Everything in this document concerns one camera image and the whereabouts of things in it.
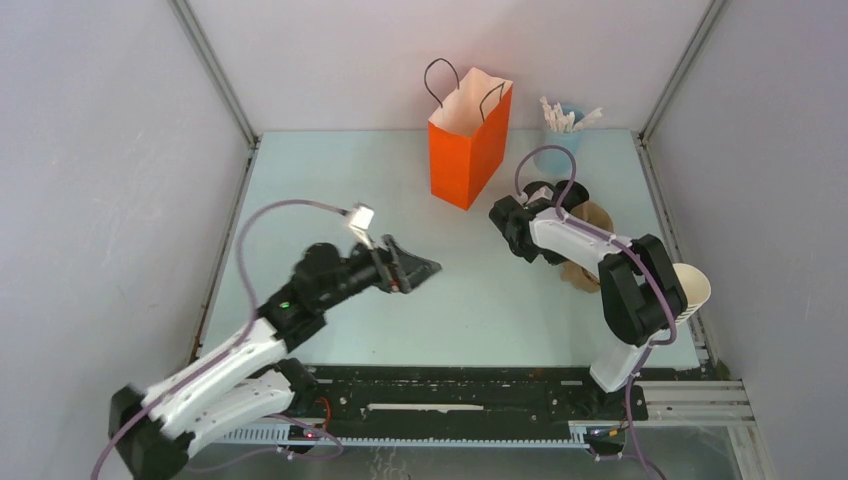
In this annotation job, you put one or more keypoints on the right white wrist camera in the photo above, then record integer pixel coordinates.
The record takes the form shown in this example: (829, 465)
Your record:
(540, 195)

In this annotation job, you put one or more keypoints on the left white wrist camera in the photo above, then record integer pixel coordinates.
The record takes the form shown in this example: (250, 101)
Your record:
(358, 219)

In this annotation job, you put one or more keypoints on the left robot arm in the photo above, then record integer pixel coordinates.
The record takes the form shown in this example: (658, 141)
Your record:
(249, 376)

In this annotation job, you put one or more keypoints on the stack of paper cups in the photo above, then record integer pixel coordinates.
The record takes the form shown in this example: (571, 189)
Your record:
(696, 287)

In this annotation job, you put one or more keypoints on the white wrapped stirrer sticks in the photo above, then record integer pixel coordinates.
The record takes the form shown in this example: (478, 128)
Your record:
(559, 120)

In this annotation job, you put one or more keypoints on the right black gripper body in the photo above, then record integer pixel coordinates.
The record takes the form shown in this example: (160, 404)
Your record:
(549, 255)

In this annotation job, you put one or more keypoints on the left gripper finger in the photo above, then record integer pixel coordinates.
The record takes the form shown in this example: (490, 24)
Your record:
(406, 265)
(406, 281)

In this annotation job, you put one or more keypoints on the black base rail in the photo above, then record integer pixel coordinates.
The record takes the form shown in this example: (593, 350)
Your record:
(547, 407)

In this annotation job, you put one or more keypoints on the brown cardboard cup carrier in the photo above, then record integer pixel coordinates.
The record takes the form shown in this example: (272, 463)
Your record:
(581, 273)

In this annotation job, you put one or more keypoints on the orange paper bag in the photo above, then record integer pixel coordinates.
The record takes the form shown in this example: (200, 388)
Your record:
(467, 136)

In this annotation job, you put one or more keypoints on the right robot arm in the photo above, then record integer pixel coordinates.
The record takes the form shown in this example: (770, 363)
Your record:
(643, 296)

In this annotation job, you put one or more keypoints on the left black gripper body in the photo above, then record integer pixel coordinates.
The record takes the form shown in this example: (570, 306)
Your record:
(387, 275)

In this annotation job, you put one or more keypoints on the light blue holder cup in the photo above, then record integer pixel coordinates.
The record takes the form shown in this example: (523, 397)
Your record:
(568, 141)

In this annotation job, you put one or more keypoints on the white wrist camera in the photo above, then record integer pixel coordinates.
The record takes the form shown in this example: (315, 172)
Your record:
(540, 195)
(358, 219)

